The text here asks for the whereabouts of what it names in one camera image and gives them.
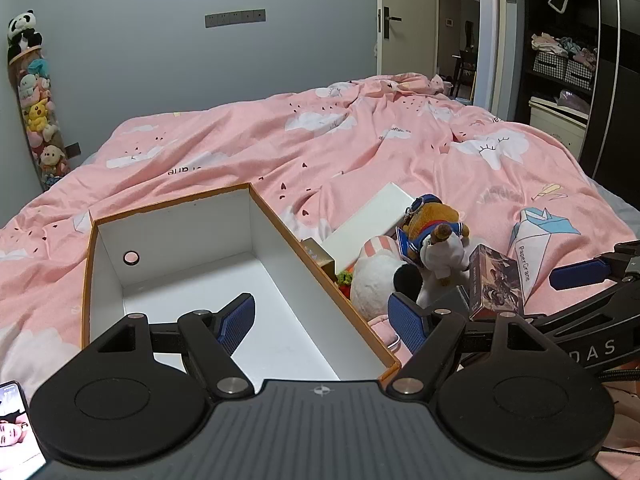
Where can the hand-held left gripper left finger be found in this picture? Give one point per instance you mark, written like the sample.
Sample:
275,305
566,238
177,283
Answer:
238,322

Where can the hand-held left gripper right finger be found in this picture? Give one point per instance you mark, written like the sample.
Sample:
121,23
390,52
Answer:
407,327

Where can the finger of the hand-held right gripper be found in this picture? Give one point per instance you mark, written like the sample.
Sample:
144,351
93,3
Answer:
580,272

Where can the orange cardboard box white inside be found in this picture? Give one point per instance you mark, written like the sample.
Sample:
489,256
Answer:
280,310

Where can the printed card box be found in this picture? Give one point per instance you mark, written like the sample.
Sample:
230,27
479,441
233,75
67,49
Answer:
495,285

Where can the white plush with pink stripes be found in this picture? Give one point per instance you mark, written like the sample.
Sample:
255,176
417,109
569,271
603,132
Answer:
375,280

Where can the red crochet strawberry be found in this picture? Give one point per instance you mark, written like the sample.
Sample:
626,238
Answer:
345,287

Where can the white unicorn plush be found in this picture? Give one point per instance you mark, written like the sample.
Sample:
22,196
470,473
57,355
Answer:
442,257

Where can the gold small box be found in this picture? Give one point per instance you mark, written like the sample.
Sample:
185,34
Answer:
316,255

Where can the brown bear plush sailor outfit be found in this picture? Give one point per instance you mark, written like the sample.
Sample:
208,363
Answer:
432,215

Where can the white storage bin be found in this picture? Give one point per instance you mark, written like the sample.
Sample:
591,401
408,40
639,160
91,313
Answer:
555,122

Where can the pink cloud print blanket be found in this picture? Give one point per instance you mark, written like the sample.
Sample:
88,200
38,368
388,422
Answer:
200,160

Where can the checkered storage basket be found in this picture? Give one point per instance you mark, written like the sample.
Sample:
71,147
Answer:
549,62
579,72

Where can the dark wooden chair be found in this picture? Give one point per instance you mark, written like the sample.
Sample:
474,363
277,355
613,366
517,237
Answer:
462,70

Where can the dark open wardrobe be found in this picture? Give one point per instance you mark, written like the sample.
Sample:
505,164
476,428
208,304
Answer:
615,35

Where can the smartphone with lit screen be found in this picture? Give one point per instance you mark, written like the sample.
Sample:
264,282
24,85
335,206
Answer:
15,430

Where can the clear tube of plush toys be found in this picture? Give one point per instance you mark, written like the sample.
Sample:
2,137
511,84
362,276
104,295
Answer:
40,115

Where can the white door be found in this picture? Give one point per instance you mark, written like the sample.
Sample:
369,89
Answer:
407,20

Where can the panda plush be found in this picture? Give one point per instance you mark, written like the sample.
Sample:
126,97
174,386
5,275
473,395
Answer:
22,27

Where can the small dark wall socket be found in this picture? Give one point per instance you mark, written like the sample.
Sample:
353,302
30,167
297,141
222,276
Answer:
73,150

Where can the grey wall socket panel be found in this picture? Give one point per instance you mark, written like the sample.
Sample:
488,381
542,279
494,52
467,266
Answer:
235,17

